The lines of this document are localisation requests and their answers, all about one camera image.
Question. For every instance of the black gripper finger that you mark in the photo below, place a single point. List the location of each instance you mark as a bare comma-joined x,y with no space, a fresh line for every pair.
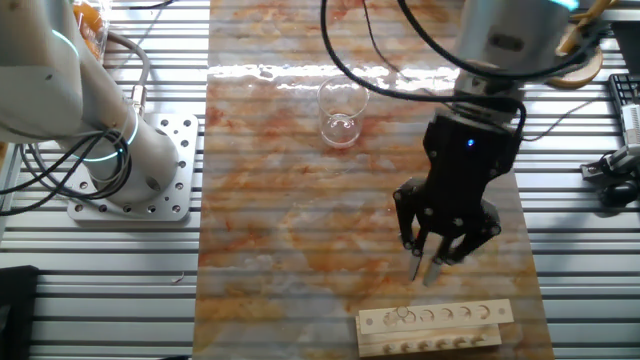
485,230
407,200

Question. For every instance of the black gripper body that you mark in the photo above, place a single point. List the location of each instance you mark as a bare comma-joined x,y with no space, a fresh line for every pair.
465,170

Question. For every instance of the clear glass test tube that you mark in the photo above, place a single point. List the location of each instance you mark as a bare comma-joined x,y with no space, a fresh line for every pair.
402,312

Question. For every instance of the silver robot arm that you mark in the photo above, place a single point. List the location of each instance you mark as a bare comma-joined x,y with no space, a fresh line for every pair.
50,90

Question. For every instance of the wooden test tube rack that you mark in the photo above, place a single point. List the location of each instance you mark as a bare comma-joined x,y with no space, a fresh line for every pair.
435,342

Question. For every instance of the clear glass beaker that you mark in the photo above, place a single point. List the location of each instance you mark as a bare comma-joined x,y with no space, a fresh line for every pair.
342,125

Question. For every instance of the orange marble pattern mat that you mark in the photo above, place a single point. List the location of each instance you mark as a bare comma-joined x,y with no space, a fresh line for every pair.
300,225

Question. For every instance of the wooden stand with round base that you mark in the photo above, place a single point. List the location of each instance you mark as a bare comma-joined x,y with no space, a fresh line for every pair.
582,77

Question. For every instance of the black keyboard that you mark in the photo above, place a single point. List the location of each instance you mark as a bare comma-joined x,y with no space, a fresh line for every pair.
625,90

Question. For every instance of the black box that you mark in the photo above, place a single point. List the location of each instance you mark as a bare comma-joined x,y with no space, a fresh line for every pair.
627,47

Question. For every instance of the small curled scrap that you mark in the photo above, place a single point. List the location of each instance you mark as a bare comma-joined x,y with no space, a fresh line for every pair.
178,279

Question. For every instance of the clear plastic fruit tray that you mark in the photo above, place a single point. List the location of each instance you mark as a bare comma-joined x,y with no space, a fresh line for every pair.
106,30

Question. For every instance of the orange fruit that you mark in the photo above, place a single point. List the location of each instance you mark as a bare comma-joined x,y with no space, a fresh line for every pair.
87,16

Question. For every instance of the black fabric object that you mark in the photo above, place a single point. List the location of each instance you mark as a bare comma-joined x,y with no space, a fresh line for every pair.
17,320

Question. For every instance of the small grey camera on mount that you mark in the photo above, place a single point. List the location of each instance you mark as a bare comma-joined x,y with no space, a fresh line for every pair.
620,160

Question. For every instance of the silver ribbed camera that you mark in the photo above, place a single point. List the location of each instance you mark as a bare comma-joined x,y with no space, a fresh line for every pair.
631,125

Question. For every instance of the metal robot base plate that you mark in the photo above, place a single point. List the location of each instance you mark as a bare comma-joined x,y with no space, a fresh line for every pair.
182,150

